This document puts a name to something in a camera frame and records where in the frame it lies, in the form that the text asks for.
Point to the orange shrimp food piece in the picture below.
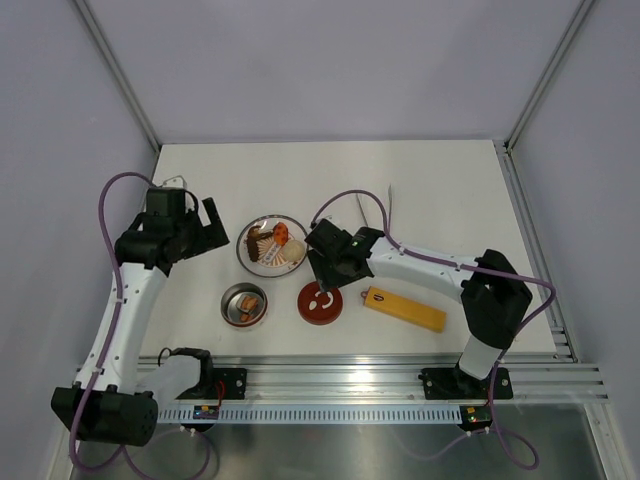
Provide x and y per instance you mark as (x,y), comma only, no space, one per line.
(248,303)

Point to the aluminium front rail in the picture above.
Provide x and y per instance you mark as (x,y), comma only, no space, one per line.
(384,379)

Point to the white slotted cable duct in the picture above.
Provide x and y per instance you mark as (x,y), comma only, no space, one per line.
(273,414)

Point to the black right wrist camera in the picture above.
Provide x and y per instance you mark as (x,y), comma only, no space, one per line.
(326,238)

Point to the metal tongs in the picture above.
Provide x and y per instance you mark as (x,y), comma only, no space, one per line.
(366,201)

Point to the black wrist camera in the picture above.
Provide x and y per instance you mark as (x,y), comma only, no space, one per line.
(326,238)
(165,202)

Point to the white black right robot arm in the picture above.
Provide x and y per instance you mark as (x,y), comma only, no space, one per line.
(493,297)

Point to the aluminium frame post right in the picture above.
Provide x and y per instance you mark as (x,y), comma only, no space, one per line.
(552,67)

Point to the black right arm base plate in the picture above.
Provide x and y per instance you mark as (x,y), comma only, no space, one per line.
(450,383)

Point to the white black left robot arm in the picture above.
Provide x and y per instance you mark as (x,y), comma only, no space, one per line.
(106,402)

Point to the yellow cutlery case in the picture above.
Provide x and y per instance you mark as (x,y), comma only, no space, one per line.
(404,309)

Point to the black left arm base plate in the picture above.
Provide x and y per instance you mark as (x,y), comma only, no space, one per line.
(225,383)

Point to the round food plate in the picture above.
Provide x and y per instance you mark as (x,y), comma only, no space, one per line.
(271,263)

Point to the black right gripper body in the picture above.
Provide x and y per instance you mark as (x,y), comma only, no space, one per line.
(328,272)

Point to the brown food piece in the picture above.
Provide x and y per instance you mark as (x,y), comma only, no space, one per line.
(253,236)

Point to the orange round food piece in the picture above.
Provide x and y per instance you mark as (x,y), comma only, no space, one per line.
(280,233)

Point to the white steamed bun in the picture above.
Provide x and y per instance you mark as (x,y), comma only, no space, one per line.
(293,251)

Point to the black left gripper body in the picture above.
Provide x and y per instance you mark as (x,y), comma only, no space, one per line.
(196,238)

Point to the round steel lunch box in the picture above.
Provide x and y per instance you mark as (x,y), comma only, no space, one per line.
(233,316)

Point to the red round lunch box lid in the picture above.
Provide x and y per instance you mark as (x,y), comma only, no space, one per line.
(318,307)

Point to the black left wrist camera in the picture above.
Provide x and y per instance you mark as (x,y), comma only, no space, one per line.
(165,202)

